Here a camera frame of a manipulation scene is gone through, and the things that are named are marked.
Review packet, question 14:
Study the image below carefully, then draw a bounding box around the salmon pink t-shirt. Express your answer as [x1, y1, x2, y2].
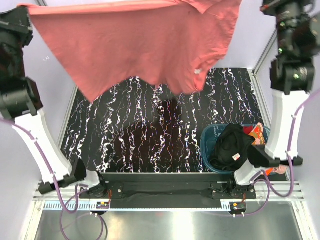
[27, 0, 241, 101]

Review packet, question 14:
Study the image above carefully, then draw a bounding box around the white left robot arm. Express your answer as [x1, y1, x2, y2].
[0, 6, 108, 198]

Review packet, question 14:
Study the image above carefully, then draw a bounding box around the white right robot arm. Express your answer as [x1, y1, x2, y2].
[227, 0, 320, 199]

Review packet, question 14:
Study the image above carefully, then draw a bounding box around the patterned red yellow garment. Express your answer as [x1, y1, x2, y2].
[242, 122, 267, 146]

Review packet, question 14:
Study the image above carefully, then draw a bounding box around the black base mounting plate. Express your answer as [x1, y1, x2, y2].
[78, 172, 256, 200]

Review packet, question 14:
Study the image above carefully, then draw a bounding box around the black t-shirt in basket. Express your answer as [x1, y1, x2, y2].
[209, 123, 255, 172]

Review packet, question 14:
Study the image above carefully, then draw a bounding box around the teal plastic laundry basket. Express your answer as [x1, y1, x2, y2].
[200, 123, 270, 175]

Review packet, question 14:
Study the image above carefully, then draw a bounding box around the pale pink garment in basket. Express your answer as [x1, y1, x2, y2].
[272, 165, 287, 175]

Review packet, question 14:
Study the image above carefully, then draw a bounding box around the orange garment in basket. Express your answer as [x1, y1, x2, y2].
[265, 168, 273, 176]

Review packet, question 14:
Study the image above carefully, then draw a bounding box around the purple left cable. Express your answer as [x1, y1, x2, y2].
[0, 117, 108, 240]

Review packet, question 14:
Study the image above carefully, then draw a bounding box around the aluminium frame rail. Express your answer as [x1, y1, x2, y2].
[33, 181, 304, 202]

